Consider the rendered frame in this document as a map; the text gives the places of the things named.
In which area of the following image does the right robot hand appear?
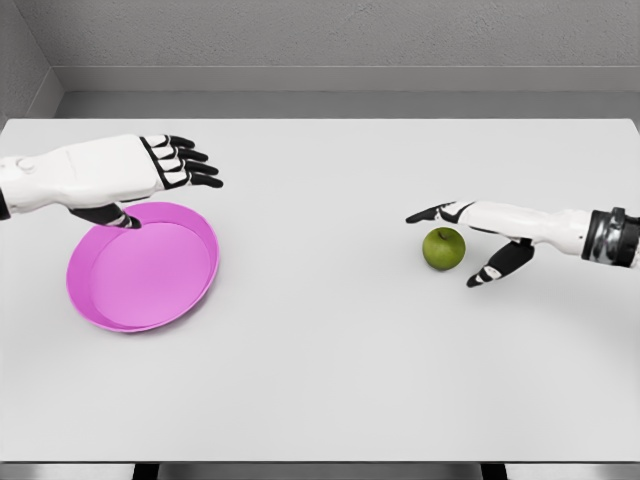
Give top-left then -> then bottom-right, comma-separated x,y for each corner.
405,200 -> 544,289

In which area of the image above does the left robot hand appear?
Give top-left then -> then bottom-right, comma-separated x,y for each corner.
51,134 -> 225,230

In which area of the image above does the pink round plate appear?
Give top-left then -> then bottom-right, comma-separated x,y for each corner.
66,201 -> 221,334

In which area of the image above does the green apple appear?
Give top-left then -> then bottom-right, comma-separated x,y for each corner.
422,227 -> 467,271

